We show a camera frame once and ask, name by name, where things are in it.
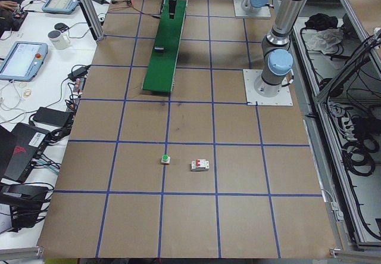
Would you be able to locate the near blue teach pendant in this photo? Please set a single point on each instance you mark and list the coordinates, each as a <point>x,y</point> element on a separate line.
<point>23,61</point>

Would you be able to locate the white mug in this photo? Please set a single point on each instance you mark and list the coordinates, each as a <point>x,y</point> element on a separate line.
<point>59,40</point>

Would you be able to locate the blue teach pendant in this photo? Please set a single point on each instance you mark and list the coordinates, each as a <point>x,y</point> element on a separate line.
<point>23,61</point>
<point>60,6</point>

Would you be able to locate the green conveyor belt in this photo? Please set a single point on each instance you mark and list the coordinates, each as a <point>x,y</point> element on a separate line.
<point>162,65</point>

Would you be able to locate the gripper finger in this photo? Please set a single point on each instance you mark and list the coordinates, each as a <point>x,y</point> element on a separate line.
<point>173,8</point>
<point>170,8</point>

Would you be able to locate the far blue teach pendant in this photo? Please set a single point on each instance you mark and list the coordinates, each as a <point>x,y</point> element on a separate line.
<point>60,6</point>

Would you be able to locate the black laptop with red logo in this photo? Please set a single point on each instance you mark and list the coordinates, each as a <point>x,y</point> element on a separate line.
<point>18,148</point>

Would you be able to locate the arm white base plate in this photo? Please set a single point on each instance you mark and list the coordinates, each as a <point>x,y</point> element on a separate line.
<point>262,94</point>
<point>239,12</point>

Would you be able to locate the black power adapter brick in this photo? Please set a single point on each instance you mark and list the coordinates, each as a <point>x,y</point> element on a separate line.
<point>52,117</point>

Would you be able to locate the white red circuit breaker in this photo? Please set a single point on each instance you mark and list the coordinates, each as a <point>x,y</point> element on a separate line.
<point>199,165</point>

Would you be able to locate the white crumpled cloth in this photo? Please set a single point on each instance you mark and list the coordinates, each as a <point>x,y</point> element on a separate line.
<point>325,41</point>

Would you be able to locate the green push button switch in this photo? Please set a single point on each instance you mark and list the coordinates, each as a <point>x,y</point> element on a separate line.
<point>165,159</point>

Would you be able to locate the aluminium frame post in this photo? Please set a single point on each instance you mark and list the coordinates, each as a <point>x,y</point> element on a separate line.
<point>92,20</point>

